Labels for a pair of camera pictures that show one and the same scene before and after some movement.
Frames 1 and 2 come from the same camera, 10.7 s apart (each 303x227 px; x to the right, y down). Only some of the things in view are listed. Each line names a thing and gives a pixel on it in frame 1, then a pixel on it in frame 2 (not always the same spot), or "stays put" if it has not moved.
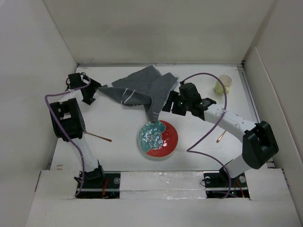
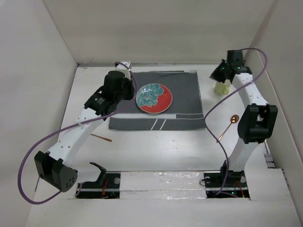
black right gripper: x=173 y=96 -> x=215 y=75
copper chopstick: x=93 y=135 stays put
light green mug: x=227 y=80 stays put
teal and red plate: x=157 y=139 -> x=154 y=98
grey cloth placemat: x=145 y=87 -> x=185 y=110
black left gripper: x=93 y=86 -> x=129 y=83
